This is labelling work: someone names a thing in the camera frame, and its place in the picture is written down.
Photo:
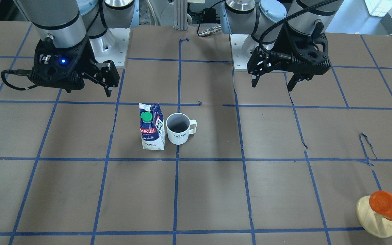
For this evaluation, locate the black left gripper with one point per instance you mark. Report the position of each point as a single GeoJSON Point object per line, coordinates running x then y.
{"type": "Point", "coordinates": [279, 46]}

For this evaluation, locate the aluminium frame post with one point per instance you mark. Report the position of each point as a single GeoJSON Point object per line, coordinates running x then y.
{"type": "Point", "coordinates": [180, 15]}

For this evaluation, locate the white ceramic mug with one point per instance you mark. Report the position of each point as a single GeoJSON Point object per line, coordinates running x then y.
{"type": "Point", "coordinates": [179, 126]}

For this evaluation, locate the blue white milk carton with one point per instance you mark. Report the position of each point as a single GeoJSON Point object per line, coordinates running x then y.
{"type": "Point", "coordinates": [152, 127]}

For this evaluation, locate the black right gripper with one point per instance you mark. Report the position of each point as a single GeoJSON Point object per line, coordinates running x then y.
{"type": "Point", "coordinates": [86, 57]}

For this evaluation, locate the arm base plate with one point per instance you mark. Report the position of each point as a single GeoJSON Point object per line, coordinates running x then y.
{"type": "Point", "coordinates": [113, 45]}
{"type": "Point", "coordinates": [242, 46]}

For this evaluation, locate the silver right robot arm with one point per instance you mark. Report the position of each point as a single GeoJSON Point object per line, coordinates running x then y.
{"type": "Point", "coordinates": [75, 43]}

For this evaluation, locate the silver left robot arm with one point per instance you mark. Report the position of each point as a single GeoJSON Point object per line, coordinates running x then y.
{"type": "Point", "coordinates": [263, 19]}

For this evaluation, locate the orange cup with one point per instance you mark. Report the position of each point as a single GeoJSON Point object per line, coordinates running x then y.
{"type": "Point", "coordinates": [381, 203]}

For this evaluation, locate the wooden cup stand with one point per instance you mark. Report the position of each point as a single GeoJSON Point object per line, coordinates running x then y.
{"type": "Point", "coordinates": [374, 223]}

